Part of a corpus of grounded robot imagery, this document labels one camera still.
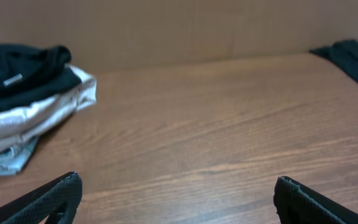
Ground black t-shirt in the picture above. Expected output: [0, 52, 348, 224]
[0, 44, 81, 112]

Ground black knit garment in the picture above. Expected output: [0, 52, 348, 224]
[309, 40, 358, 83]

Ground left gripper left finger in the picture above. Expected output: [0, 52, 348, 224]
[0, 172, 83, 224]

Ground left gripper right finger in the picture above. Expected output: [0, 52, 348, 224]
[273, 176, 358, 224]

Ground beige folded trousers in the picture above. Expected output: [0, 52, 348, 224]
[0, 65, 97, 153]

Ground grey folded garment under trousers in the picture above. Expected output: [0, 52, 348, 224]
[0, 134, 39, 176]

